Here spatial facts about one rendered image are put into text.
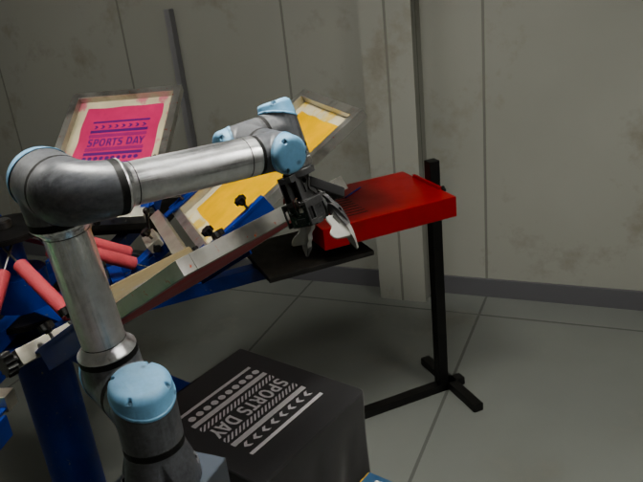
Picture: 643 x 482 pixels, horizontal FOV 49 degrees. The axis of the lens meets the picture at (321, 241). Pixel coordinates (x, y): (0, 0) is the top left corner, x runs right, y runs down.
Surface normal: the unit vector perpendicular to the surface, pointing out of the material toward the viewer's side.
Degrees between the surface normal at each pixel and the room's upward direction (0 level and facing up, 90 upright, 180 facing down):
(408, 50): 90
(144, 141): 32
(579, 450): 0
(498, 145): 90
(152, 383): 7
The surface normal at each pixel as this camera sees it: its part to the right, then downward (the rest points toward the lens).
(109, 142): -0.15, -0.57
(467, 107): -0.39, 0.39
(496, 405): -0.11, -0.92
